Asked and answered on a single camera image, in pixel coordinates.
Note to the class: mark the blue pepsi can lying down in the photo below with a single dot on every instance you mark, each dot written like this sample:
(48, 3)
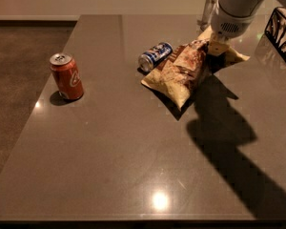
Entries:
(151, 58)

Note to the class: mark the brown sea salt chip bag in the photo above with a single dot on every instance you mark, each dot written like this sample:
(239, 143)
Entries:
(188, 65)

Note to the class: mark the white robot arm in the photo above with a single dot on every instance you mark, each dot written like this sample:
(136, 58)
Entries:
(230, 19)

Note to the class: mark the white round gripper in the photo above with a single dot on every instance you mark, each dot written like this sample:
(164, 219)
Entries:
(229, 23)

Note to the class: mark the black wire napkin basket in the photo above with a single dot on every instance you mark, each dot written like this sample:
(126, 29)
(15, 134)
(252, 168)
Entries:
(276, 30)

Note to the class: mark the red coca-cola can upright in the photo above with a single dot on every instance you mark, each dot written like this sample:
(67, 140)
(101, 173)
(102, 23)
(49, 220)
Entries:
(66, 76)

